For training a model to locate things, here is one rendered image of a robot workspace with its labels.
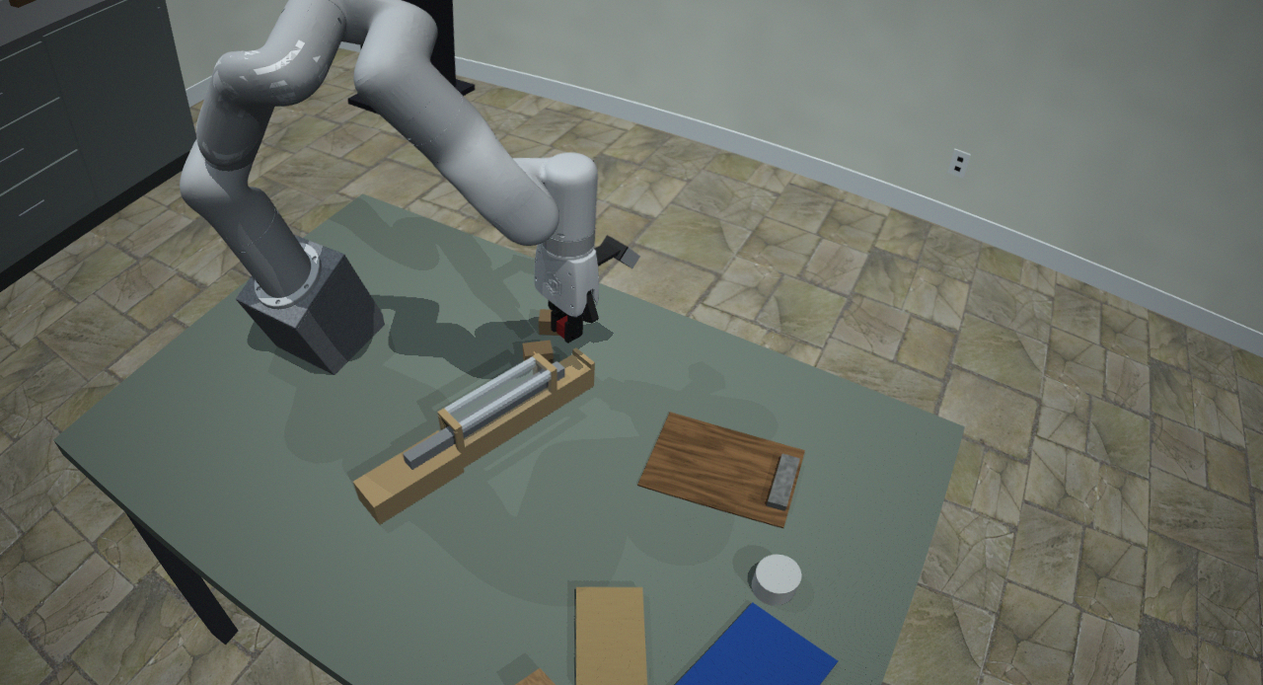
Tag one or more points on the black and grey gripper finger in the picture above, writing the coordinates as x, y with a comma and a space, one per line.
556, 315
573, 327

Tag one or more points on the blue flat slab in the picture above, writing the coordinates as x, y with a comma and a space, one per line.
758, 649

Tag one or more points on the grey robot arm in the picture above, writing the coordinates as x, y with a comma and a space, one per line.
394, 76

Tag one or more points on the grey cylinder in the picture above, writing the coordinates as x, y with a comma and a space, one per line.
776, 579

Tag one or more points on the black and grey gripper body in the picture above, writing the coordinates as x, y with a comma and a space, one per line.
566, 281

